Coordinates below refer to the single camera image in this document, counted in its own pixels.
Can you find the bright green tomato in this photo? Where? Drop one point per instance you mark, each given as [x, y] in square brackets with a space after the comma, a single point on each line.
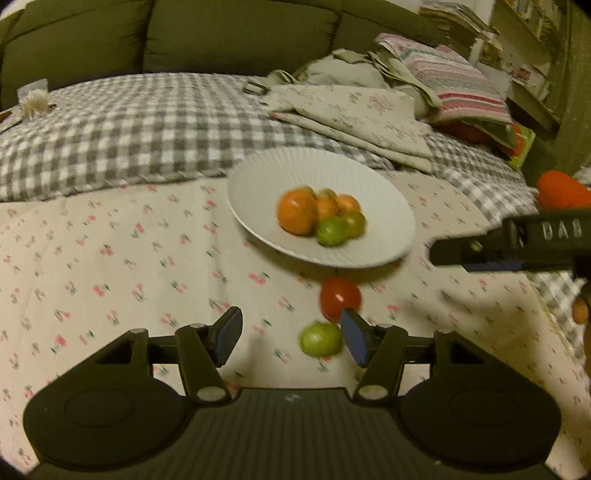
[331, 231]
[320, 340]

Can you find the beige garment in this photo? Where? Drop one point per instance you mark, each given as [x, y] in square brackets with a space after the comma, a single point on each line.
[341, 69]

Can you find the stack of papers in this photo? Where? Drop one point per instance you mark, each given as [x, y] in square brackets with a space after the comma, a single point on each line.
[457, 18]

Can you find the grey checked blanket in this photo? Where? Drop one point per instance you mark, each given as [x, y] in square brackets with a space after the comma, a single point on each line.
[115, 134]

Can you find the cherry-print cloth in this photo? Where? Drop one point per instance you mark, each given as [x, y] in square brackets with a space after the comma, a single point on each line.
[115, 258]

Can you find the small yellow tomato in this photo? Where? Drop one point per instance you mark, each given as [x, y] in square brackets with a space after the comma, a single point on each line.
[326, 192]

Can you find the orange plush ball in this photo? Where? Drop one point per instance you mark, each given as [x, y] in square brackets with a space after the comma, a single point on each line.
[471, 131]
[561, 189]

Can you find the row of books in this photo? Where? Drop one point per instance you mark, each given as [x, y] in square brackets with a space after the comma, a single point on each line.
[535, 16]

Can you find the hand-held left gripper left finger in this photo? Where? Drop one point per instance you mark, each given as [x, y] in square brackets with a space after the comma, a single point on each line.
[229, 334]

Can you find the white fluffy object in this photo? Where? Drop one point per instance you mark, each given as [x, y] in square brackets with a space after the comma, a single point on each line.
[34, 104]

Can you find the person's right hand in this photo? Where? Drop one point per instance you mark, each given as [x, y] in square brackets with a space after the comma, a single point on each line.
[580, 310]

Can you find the white bookshelf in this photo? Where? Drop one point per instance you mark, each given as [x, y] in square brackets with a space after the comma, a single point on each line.
[531, 50]

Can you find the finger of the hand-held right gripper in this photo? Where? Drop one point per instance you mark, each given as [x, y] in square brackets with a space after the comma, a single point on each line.
[471, 249]
[501, 266]

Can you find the white ribbed plate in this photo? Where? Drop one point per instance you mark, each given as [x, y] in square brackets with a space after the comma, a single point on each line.
[258, 184]

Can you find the green sofa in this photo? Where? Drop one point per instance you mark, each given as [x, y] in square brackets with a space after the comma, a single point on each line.
[231, 41]

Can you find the red tomato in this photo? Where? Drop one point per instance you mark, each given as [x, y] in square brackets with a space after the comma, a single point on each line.
[337, 295]

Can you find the green and orange book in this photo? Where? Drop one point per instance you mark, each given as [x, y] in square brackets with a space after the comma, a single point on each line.
[521, 147]

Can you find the folded floral cloth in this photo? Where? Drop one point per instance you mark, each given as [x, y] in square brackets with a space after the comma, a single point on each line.
[351, 115]

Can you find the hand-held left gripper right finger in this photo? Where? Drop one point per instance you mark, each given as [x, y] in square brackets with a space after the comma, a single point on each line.
[353, 334]

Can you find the large mandarin orange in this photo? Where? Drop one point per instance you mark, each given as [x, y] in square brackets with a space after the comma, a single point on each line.
[298, 212]

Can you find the green-brown tomato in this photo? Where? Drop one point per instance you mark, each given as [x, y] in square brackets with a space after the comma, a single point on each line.
[357, 225]

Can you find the striped patterned cushion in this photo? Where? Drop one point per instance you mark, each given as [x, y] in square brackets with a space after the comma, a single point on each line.
[443, 78]

